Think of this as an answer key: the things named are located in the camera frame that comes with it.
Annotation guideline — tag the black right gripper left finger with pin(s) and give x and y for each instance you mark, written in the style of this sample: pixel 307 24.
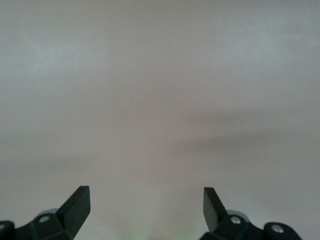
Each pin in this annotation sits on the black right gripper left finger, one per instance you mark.
pixel 72 217

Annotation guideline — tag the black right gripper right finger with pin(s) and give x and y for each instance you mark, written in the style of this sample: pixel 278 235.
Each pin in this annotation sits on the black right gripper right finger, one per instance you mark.
pixel 216 220

